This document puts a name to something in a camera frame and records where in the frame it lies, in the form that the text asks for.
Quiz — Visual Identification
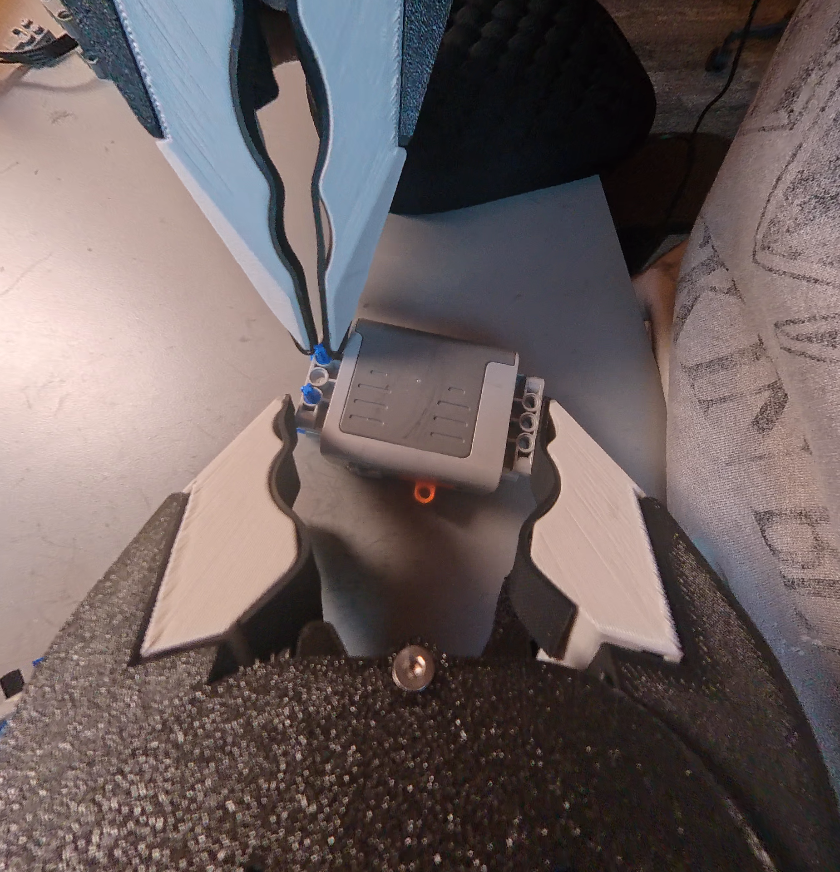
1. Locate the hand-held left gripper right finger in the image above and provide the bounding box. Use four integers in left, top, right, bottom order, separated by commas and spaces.
508, 400, 684, 670

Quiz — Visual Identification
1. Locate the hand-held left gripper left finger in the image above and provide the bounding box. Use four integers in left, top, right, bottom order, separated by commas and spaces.
141, 396, 311, 659

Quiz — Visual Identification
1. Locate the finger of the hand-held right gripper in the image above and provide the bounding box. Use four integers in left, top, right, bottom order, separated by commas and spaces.
114, 0, 320, 350
292, 0, 409, 350

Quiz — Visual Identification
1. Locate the black mesh chair pad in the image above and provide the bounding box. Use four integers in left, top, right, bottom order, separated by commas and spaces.
393, 0, 661, 218

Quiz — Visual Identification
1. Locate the grey printed sweatshirt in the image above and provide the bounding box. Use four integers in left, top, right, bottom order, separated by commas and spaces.
663, 0, 840, 767

